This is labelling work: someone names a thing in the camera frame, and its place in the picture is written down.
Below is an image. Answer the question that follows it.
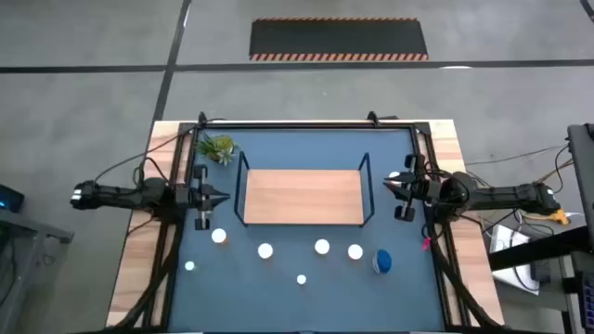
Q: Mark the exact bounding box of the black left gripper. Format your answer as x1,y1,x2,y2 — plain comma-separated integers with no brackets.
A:
174,165,232,232

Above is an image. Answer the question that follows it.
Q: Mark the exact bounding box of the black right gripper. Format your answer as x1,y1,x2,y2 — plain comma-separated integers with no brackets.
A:
383,154,442,223

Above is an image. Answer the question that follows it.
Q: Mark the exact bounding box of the blue-capped Tums bottle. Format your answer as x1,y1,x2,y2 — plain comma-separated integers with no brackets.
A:
371,249,394,275

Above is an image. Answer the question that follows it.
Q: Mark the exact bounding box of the potted green succulent plant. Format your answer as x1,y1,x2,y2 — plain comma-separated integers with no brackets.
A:
194,133,240,167

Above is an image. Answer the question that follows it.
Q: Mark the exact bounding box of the white box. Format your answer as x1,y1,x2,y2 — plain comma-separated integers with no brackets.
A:
489,224,542,297

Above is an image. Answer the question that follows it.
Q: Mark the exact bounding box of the blue table mat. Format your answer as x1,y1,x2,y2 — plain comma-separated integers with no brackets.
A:
167,127,446,333

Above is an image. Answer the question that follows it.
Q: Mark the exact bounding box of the black desk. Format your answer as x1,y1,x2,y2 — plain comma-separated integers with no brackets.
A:
486,225,594,334

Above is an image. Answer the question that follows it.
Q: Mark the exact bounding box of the yellow power splitter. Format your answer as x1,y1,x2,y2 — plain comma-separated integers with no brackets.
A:
523,208,571,227

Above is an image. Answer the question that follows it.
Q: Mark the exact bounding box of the black striped-edge floor mat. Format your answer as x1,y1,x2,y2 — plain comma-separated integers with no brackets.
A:
248,17,430,62

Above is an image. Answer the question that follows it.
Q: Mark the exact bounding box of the black monitor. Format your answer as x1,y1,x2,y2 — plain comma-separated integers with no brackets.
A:
566,122,594,242

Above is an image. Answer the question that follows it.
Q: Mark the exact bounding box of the grey metal cart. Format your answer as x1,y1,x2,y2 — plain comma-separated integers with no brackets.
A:
0,208,75,334

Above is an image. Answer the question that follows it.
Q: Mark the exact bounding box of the black device blue light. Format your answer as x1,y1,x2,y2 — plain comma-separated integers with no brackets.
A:
0,184,25,213

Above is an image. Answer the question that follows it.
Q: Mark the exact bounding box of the black keyboard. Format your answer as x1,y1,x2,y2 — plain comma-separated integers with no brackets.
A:
577,271,594,330

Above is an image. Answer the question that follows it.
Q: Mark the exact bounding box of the wooden shelf black metal frame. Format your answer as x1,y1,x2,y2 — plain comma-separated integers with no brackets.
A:
233,151,376,228

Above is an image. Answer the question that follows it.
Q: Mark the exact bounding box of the black metal table frame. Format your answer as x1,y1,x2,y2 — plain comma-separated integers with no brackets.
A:
104,110,507,334

